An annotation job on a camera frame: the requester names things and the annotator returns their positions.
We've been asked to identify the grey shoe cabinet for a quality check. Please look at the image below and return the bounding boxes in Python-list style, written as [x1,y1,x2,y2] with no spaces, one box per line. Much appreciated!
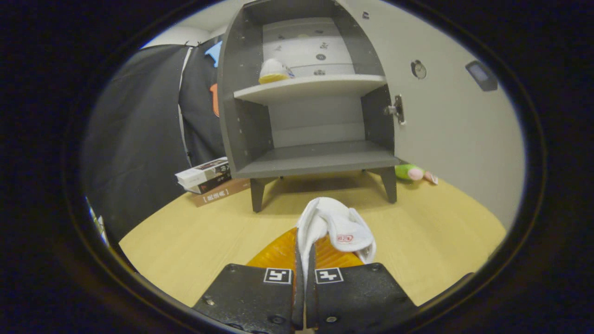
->
[217,0,400,213]

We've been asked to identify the white baby shoes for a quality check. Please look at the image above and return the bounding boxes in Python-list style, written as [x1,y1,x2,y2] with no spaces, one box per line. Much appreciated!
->
[296,197,376,283]

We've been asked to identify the brown book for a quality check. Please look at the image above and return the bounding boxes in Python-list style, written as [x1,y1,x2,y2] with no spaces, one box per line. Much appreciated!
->
[191,178,252,208]

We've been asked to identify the black backdrop cloth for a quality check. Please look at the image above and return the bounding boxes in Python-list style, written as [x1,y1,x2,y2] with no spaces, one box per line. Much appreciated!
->
[84,39,228,242]

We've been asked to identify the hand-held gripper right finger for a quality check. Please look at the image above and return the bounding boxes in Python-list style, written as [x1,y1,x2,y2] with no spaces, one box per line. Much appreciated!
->
[305,234,418,332]

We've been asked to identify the green and pink plush toy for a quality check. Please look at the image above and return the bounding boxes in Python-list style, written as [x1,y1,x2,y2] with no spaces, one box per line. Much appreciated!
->
[394,163,439,186]

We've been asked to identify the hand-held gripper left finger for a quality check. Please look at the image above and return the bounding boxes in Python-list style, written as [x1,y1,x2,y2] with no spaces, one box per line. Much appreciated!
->
[193,227,304,334]

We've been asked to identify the small white and yellow shoe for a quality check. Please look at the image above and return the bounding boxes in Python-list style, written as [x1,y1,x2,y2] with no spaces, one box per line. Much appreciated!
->
[258,58,296,84]

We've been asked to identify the grey shoe cabinet door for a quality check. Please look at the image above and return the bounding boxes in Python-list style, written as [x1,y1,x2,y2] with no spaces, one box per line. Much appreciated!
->
[336,0,526,230]

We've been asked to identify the black book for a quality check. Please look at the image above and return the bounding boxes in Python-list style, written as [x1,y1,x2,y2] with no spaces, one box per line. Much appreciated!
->
[186,173,232,194]

